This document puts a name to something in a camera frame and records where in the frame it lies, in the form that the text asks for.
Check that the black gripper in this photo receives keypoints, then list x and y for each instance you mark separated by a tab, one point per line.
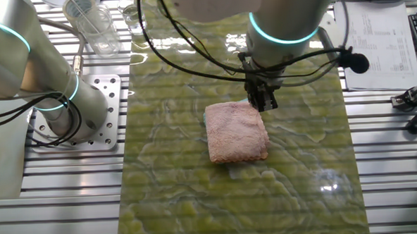
261	79

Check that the pink fluffy cloth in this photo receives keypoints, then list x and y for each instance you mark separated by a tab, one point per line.
235	133

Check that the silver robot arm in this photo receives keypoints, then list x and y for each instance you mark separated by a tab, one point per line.
285	15

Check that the teal fluffy cloth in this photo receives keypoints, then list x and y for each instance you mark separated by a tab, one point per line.
204	119

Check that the black foam microphone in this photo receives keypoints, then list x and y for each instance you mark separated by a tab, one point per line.
356	63

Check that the green marbled table mat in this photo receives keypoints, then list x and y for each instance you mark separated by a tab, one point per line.
198	202

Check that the white sheet with printed table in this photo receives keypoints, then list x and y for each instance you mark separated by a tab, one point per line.
374	46

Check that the small clear glass cup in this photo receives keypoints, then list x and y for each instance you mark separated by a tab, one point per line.
132	18

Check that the clear glass stirring rod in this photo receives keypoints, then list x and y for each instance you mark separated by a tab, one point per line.
84	14

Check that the clear packing tape roll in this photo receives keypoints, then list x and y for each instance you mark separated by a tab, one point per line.
70	8

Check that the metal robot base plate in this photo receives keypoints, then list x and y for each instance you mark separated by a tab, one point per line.
110	100

